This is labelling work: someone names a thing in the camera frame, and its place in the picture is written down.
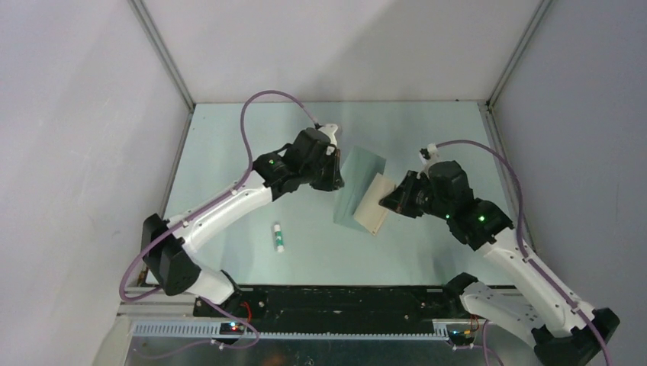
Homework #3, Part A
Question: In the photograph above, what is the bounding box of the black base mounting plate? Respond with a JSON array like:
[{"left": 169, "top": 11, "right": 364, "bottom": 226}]
[{"left": 222, "top": 285, "right": 478, "bottom": 336}]

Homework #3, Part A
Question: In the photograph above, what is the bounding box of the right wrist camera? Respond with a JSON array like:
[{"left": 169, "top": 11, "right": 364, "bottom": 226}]
[{"left": 418, "top": 143, "right": 442, "bottom": 175}]

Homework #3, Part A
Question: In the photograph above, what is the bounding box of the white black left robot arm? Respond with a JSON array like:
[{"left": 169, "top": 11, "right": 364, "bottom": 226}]
[{"left": 142, "top": 124, "right": 344, "bottom": 318}]

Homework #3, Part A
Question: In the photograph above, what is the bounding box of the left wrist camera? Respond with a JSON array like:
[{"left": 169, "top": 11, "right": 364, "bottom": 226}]
[{"left": 317, "top": 124, "right": 340, "bottom": 155}]

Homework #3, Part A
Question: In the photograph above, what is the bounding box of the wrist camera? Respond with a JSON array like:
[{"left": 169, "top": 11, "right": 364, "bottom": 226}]
[
  {"left": 418, "top": 143, "right": 442, "bottom": 175},
  {"left": 317, "top": 124, "right": 340, "bottom": 155}
]

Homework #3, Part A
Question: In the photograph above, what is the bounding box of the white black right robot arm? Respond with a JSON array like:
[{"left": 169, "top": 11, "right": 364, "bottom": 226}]
[{"left": 379, "top": 161, "right": 620, "bottom": 365}]

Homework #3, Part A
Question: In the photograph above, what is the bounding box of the green white glue stick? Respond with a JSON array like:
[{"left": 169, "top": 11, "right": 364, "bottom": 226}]
[{"left": 272, "top": 223, "right": 285, "bottom": 252}]

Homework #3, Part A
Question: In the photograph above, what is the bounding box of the controller board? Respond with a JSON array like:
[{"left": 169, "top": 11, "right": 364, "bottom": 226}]
[
  {"left": 218, "top": 322, "right": 248, "bottom": 336},
  {"left": 448, "top": 329, "right": 478, "bottom": 347}
]

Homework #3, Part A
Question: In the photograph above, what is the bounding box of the left controller board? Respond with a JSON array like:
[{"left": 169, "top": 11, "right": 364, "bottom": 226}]
[{"left": 218, "top": 322, "right": 248, "bottom": 336}]

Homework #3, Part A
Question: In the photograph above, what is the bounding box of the aluminium frame rail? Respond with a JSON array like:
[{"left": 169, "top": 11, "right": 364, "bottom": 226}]
[{"left": 117, "top": 285, "right": 575, "bottom": 324}]

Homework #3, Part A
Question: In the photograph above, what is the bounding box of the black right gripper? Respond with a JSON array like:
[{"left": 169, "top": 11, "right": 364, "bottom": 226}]
[{"left": 379, "top": 171, "right": 452, "bottom": 220}]

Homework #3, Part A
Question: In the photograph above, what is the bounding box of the right controller board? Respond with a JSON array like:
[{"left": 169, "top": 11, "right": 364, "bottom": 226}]
[{"left": 448, "top": 329, "right": 478, "bottom": 347}]

